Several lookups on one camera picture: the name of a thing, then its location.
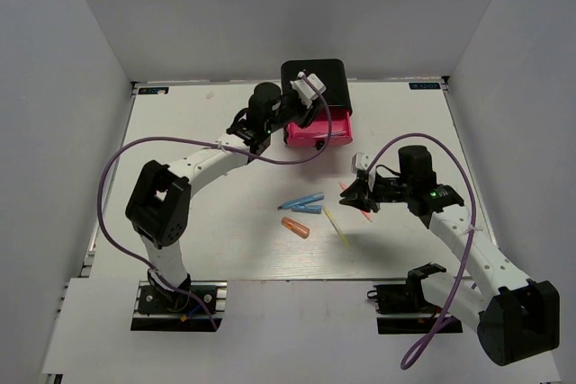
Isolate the right table logo sticker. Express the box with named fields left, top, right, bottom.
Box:
left=409, top=82, right=441, bottom=90

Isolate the pink drawer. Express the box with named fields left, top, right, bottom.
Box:
left=283, top=106, right=353, bottom=149

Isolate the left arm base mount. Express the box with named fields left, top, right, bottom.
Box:
left=130, top=281, right=228, bottom=333

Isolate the left table logo sticker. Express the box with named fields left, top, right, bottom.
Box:
left=138, top=86, right=169, bottom=95

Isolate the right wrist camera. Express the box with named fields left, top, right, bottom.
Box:
left=351, top=152, right=376, bottom=191

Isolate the blue marker cap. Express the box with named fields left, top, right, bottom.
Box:
left=291, top=205, right=322, bottom=214

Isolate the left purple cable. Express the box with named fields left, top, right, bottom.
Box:
left=96, top=73, right=334, bottom=331

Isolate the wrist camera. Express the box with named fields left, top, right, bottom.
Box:
left=351, top=152, right=376, bottom=191
left=289, top=71, right=326, bottom=108

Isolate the purple cable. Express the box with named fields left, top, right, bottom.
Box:
left=96, top=73, right=334, bottom=331
left=362, top=132, right=479, bottom=371

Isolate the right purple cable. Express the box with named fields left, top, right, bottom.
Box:
left=362, top=132, right=479, bottom=371

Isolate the orange marker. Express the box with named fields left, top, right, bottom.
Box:
left=281, top=217, right=310, bottom=239

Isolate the blue highlighter pen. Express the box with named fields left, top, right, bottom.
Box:
left=277, top=192, right=325, bottom=210

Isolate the black drawer cabinet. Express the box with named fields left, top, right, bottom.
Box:
left=280, top=58, right=353, bottom=114

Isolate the red thin pen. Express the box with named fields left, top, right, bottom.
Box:
left=338, top=182, right=373, bottom=223

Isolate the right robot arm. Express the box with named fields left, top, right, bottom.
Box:
left=340, top=145, right=560, bottom=366

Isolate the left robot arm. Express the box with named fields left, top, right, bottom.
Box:
left=125, top=74, right=326, bottom=311

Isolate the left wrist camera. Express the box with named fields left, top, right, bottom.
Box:
left=289, top=71, right=326, bottom=108

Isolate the yellow thin pen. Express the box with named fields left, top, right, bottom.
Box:
left=321, top=205, right=350, bottom=248

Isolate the table logo sticker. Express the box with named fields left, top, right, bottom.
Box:
left=409, top=82, right=441, bottom=90
left=138, top=86, right=169, bottom=95

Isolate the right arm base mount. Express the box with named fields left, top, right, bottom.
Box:
left=366, top=263, right=446, bottom=335

